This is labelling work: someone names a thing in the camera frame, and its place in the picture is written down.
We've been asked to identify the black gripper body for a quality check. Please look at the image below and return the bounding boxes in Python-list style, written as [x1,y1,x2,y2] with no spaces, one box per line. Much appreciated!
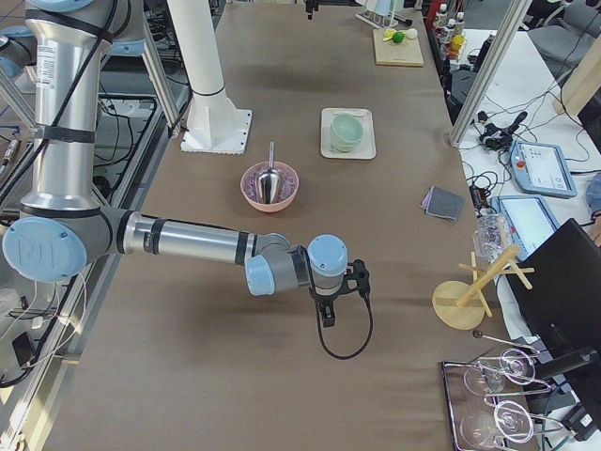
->
[309,259,371,301]
[304,0,319,19]

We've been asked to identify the light green bowl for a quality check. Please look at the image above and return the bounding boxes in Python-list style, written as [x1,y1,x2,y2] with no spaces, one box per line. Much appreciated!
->
[330,114,363,142]

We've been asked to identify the wooden cutting board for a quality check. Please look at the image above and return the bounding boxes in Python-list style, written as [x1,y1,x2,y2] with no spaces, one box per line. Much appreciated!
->
[372,29,424,67]

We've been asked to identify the green lime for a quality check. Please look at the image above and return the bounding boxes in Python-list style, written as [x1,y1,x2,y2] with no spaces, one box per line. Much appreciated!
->
[392,31,406,43]

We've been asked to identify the wooden cup tree stand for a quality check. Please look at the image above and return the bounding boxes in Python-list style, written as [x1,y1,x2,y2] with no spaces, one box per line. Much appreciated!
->
[432,242,534,331]

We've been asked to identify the pink bowl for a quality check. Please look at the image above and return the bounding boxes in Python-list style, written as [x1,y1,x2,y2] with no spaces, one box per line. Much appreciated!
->
[239,162,300,213]

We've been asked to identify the cream plastic tray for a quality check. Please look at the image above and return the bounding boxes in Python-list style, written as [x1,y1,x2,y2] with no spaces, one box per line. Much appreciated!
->
[320,108,377,160]

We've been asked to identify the metal scoop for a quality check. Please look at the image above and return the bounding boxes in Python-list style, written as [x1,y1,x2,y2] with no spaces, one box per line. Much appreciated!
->
[255,141,282,204]

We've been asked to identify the upper wine glass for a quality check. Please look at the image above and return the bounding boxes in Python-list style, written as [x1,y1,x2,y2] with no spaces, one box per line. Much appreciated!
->
[464,348,535,396]

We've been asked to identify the wine glass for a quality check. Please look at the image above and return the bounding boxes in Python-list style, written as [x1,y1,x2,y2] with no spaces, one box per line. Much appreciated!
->
[459,400,533,450]
[464,348,535,396]

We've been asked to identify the lower teach pendant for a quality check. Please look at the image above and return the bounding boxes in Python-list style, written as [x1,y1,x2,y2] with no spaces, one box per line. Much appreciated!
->
[489,194,559,261]

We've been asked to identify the teach pendant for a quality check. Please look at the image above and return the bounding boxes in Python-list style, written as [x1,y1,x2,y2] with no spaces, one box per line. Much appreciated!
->
[489,194,559,261]
[509,140,578,198]

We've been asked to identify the black monitor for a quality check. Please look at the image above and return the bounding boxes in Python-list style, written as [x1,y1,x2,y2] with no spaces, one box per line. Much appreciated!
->
[507,219,600,357]

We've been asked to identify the lower wine glass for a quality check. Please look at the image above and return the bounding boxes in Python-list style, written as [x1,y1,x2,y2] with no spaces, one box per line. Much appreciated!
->
[459,400,533,450]

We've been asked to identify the upper teach pendant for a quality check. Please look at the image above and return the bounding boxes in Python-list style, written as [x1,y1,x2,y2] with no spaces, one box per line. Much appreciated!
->
[509,140,578,198]

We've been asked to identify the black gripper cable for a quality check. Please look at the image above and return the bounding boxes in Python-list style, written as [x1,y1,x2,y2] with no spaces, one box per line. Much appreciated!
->
[313,290,375,361]

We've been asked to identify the black wire glass rack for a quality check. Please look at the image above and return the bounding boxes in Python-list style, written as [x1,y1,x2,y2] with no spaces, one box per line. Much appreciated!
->
[440,330,565,450]

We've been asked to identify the aluminium frame post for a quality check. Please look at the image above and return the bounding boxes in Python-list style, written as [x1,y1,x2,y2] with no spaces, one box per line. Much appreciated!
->
[447,0,532,148]

